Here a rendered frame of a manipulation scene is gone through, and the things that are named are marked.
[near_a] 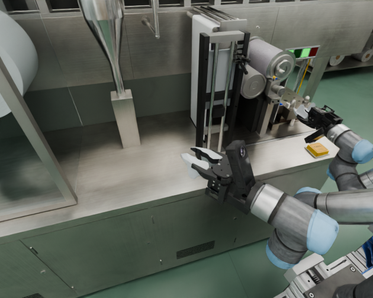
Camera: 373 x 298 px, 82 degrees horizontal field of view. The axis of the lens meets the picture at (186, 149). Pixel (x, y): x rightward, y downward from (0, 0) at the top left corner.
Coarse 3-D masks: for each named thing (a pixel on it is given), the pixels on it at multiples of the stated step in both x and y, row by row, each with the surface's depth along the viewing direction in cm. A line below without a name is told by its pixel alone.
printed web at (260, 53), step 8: (256, 40) 110; (256, 48) 106; (264, 48) 102; (272, 48) 99; (248, 56) 91; (256, 56) 104; (264, 56) 100; (272, 56) 96; (248, 64) 112; (256, 64) 105; (264, 64) 99; (264, 72) 101; (208, 112) 107
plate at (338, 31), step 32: (64, 32) 94; (128, 32) 101; (160, 32) 104; (256, 32) 118; (288, 32) 123; (320, 32) 129; (352, 32) 136; (64, 64) 102; (96, 64) 105; (128, 64) 110; (160, 64) 114
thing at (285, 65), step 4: (284, 60) 95; (280, 64) 95; (284, 64) 95; (288, 64) 96; (276, 68) 96; (280, 68) 96; (284, 68) 96; (288, 68) 97; (276, 72) 97; (288, 72) 98; (280, 76) 99
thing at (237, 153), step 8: (232, 144) 45; (240, 144) 45; (232, 152) 44; (240, 152) 44; (232, 160) 45; (240, 160) 45; (248, 160) 47; (232, 168) 46; (240, 168) 45; (248, 168) 47; (240, 176) 46; (248, 176) 47; (240, 184) 47; (248, 184) 47; (248, 192) 47
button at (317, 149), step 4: (308, 144) 108; (312, 144) 108; (316, 144) 108; (320, 144) 108; (308, 148) 108; (312, 148) 106; (316, 148) 105; (320, 148) 105; (324, 148) 105; (312, 152) 106; (316, 152) 104; (320, 152) 104; (324, 152) 104; (328, 152) 105; (316, 156) 104
